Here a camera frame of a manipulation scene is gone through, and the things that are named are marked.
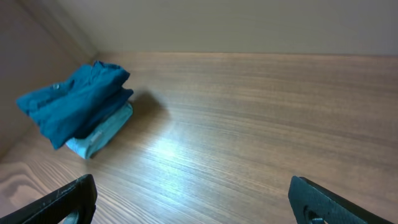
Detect dark blue shorts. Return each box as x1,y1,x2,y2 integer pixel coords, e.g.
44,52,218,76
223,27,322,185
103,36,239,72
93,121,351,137
16,61,134,150

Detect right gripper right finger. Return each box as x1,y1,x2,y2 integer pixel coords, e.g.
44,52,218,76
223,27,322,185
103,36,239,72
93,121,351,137
288,176,392,224

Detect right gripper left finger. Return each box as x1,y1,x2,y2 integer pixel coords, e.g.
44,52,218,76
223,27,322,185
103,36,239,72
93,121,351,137
1,174,98,224

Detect folded light denim jeans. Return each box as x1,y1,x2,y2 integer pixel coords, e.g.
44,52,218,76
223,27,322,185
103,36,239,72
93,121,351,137
65,103,133,159

